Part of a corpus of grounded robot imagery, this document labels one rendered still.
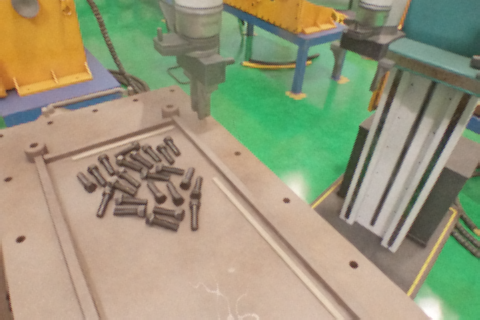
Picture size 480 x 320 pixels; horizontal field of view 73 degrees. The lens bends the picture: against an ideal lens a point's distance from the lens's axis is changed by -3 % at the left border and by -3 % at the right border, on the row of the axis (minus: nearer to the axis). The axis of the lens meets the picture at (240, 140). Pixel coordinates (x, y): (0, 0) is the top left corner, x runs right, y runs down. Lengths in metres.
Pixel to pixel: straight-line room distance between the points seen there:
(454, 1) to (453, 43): 0.14
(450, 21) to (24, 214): 1.33
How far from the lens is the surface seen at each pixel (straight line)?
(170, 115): 0.78
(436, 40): 1.41
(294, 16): 3.59
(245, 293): 0.50
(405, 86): 1.54
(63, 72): 2.75
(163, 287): 0.50
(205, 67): 0.66
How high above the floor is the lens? 1.80
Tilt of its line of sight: 37 degrees down
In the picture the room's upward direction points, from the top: 4 degrees clockwise
